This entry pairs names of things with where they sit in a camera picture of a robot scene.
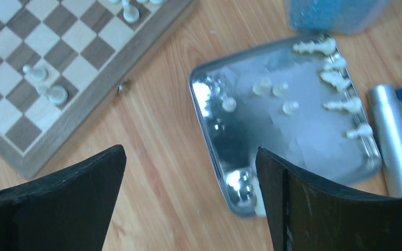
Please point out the wooden chess board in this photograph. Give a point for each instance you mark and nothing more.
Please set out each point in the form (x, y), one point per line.
(61, 64)

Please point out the grey tray white pieces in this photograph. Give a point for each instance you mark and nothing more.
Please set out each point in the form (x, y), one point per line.
(272, 97)

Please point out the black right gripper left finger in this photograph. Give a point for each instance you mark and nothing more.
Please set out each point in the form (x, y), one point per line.
(69, 209)

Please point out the silver metal cylinder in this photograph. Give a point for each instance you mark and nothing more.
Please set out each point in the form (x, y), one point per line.
(386, 113)

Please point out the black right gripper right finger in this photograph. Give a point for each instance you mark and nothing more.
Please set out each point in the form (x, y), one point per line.
(305, 211)

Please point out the clear blue plastic bag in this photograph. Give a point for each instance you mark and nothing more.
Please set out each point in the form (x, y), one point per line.
(341, 16)

